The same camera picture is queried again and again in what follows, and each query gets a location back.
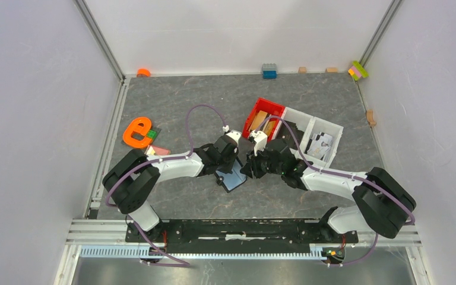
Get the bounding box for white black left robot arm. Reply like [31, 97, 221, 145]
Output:
[102, 130, 242, 242]

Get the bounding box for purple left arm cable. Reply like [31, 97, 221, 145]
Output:
[105, 103, 229, 208]

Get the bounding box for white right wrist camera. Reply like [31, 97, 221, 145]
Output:
[249, 130, 268, 157]

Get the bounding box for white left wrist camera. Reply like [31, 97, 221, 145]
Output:
[222, 125, 242, 145]

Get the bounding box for curved wooden arch block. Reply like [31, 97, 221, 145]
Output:
[366, 109, 377, 128]

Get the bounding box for orange letter toy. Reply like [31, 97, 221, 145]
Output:
[122, 117, 153, 149]

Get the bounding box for stack of gold credit cards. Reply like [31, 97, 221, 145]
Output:
[249, 110, 277, 137]

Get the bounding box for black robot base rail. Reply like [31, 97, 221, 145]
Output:
[146, 218, 359, 254]

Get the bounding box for green pink lego stack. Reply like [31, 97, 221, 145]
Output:
[347, 61, 369, 81]

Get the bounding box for orange round toy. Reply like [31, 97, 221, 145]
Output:
[136, 68, 151, 77]

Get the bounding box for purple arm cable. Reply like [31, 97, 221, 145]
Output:
[105, 103, 229, 208]
[253, 115, 416, 268]

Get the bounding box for pink wooden block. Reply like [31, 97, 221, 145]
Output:
[145, 145, 171, 156]

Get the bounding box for blue grey lego block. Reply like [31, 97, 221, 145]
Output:
[261, 64, 278, 80]

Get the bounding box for white plastic bin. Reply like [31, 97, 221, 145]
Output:
[273, 107, 315, 159]
[300, 117, 344, 168]

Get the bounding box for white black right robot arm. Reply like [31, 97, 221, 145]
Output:
[241, 139, 417, 242]

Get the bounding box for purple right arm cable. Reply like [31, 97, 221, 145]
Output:
[253, 115, 416, 268]

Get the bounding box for green lego brick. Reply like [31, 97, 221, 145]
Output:
[146, 128, 161, 141]

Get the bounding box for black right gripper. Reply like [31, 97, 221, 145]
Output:
[239, 146, 284, 180]

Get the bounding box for white cards in bin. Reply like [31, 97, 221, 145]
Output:
[306, 132, 334, 160]

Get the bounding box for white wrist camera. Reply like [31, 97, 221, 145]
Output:
[222, 125, 242, 145]
[249, 130, 268, 157]

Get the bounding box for red plastic bin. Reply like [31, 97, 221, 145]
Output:
[242, 97, 285, 140]

